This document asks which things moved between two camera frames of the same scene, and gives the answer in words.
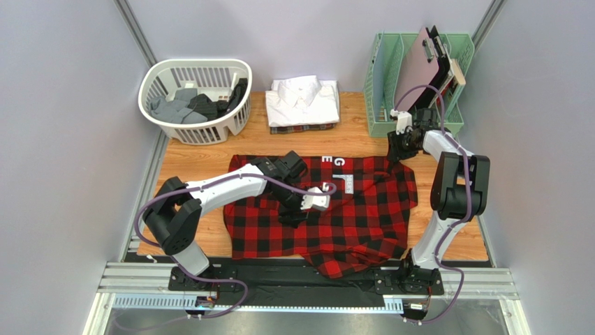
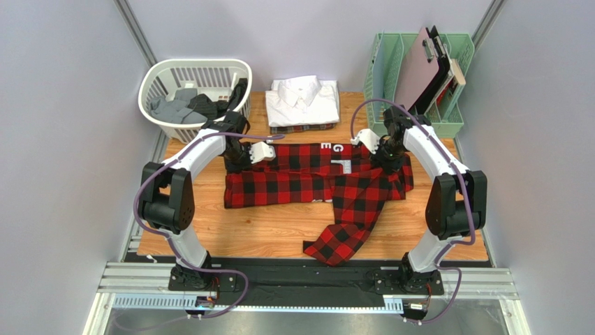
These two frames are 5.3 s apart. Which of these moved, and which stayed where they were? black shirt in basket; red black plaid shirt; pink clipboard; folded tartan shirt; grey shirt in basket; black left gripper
Moved: black left gripper; red black plaid shirt
Stayed: pink clipboard; folded tartan shirt; grey shirt in basket; black shirt in basket
